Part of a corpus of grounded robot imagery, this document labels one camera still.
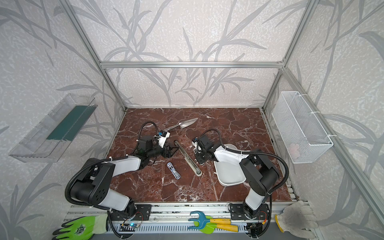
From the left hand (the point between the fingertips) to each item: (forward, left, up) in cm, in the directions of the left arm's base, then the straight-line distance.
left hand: (176, 141), depth 89 cm
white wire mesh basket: (-12, -57, +27) cm, 64 cm away
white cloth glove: (-38, -62, -6) cm, 73 cm away
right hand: (-3, -14, -6) cm, 16 cm away
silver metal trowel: (+19, -1, -9) cm, 21 cm away
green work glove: (-43, +41, -7) cm, 59 cm away
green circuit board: (-41, +17, -9) cm, 45 cm away
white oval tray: (-16, -32, -9) cm, 37 cm away
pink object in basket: (-11, -61, +13) cm, 63 cm away
